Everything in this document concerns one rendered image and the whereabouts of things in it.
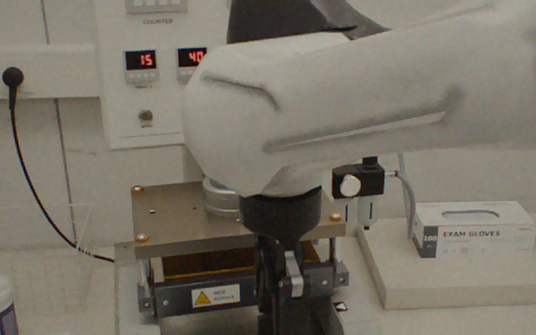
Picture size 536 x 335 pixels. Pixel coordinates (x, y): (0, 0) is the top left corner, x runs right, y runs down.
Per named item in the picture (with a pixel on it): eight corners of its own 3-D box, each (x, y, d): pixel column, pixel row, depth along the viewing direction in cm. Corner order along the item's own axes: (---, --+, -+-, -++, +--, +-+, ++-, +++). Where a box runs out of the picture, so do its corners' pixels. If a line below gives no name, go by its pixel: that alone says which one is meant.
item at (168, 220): (134, 223, 110) (127, 146, 105) (323, 204, 116) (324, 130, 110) (140, 309, 88) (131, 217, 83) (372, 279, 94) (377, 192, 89)
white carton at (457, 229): (408, 231, 154) (410, 201, 151) (512, 229, 154) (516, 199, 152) (421, 259, 143) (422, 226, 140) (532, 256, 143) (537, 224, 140)
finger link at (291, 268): (294, 226, 63) (309, 238, 58) (297, 281, 64) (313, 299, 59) (268, 229, 63) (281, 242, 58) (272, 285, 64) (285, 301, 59)
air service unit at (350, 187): (307, 229, 117) (308, 148, 111) (389, 221, 120) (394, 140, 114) (315, 244, 112) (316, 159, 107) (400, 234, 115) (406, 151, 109)
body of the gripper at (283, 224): (231, 166, 65) (233, 251, 69) (247, 207, 57) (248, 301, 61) (308, 159, 66) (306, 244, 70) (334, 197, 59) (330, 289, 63)
